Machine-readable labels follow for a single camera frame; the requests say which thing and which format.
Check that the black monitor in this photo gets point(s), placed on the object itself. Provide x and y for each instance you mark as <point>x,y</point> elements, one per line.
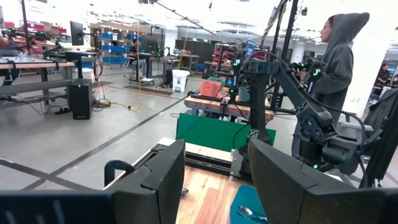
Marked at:
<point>76,32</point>

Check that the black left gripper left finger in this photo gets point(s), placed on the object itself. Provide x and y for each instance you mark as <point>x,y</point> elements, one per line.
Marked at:
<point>140,202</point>

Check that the black background robot arm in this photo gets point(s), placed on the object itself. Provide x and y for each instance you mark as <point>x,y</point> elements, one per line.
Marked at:
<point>236,74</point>

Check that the black frame clamp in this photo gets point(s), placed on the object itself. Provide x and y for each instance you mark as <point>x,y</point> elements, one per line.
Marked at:
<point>109,171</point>

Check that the green board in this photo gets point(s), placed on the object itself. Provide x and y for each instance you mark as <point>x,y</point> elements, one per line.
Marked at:
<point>211,132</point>

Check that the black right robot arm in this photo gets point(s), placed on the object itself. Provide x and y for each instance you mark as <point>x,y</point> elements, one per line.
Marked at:
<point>306,115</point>

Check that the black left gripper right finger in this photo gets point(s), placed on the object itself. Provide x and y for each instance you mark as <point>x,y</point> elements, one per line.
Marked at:
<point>295,199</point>

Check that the black table frame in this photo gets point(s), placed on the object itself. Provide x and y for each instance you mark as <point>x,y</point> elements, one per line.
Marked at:
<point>211,166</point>

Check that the shelf with blue bins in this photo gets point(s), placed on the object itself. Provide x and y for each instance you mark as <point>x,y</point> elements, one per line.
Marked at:
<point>113,49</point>

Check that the black vertical post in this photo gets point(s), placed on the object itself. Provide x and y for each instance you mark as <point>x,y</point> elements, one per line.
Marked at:
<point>287,37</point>

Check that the person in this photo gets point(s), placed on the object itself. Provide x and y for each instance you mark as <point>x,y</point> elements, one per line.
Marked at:
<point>383,76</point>
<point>135,49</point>
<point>337,68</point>

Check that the black computer tower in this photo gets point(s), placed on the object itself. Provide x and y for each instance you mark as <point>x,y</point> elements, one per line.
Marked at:
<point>81,99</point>

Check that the wooden workbench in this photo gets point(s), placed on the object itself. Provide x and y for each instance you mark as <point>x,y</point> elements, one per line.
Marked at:
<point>214,107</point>
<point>31,65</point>

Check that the white trash bin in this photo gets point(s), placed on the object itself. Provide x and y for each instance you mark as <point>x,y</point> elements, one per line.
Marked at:
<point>180,81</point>

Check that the teal plastic bin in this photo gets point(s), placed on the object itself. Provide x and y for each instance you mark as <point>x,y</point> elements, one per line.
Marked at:
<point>245,199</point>

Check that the red orange bin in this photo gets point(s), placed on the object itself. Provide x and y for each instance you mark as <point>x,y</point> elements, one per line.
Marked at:
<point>211,88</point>

